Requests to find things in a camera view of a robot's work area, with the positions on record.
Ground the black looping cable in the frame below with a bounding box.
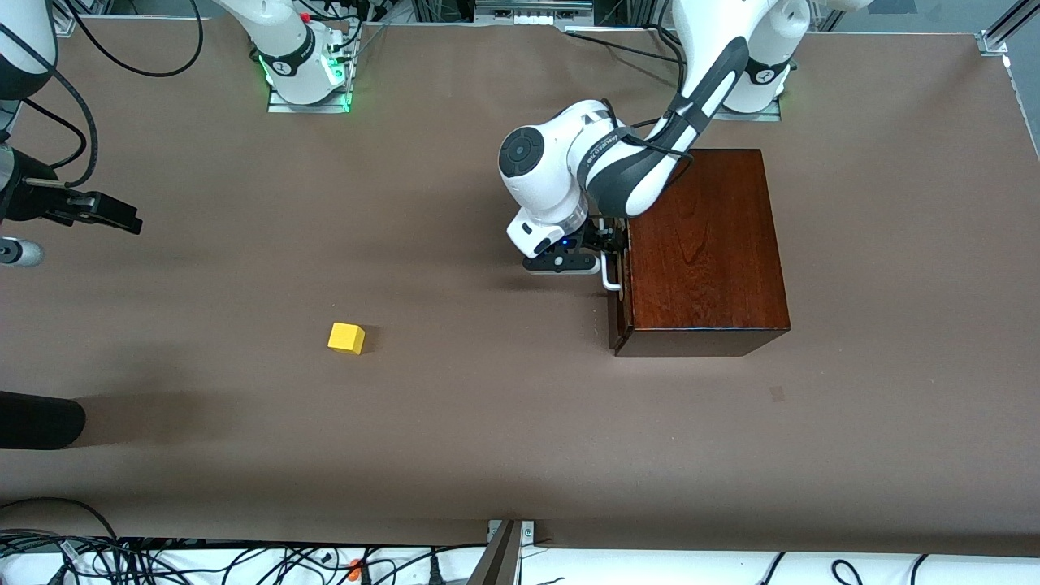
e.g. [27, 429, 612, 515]
[69, 0, 204, 78]

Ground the wooden drawer with white handle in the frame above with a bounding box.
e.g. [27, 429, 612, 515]
[601, 218, 631, 326]

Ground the yellow block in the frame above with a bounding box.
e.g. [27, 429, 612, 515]
[328, 323, 366, 356]

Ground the black cable on table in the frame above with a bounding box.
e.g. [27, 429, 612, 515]
[563, 23, 683, 66]

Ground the white power strip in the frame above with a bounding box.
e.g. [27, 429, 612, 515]
[475, 0, 594, 27]

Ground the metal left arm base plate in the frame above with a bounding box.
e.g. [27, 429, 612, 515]
[715, 89, 782, 121]

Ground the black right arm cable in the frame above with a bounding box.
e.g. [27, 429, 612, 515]
[0, 20, 98, 189]

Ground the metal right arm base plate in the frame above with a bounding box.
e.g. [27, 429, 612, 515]
[268, 49, 352, 113]

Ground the aluminium profile beam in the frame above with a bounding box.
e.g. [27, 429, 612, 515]
[470, 520, 521, 585]

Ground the black cylinder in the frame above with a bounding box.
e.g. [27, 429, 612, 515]
[0, 391, 86, 450]

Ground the dark brown wooden cabinet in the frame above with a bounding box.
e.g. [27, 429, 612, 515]
[609, 148, 791, 357]

